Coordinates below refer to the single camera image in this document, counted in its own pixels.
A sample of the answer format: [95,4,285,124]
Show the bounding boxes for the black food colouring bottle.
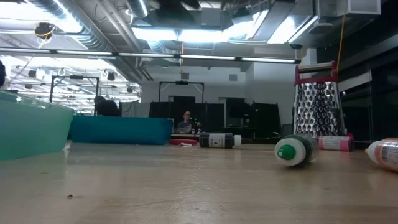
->
[198,132,253,149]

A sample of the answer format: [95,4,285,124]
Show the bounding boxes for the green food colouring bottle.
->
[274,134,320,167]

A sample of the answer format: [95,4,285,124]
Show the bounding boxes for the pink food colouring bottle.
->
[316,133,355,152]

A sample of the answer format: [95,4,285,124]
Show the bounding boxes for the yellow food colouring bottle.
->
[364,137,398,173]

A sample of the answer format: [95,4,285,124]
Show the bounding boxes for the black partition panels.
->
[148,95,225,133]

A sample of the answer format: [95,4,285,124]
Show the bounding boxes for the person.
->
[93,95,121,117]
[177,110,196,134]

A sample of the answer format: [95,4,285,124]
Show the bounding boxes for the LED light bar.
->
[0,46,302,65]

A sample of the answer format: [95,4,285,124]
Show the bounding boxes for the blue plastic bin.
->
[68,115,174,146]

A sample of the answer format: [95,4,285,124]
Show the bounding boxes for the green translucent plastic tray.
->
[0,90,75,161]

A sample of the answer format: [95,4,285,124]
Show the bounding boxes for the red-handled metal tool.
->
[169,138,199,146]

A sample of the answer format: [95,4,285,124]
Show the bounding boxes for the black frame rig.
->
[158,80,205,104]
[49,75,101,116]

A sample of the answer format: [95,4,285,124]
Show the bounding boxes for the red-handled metal box grater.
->
[293,60,346,138]

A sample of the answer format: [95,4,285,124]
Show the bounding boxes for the yellow cable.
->
[336,0,347,65]

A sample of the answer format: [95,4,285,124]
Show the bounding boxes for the black ceiling cord reel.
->
[34,22,57,40]

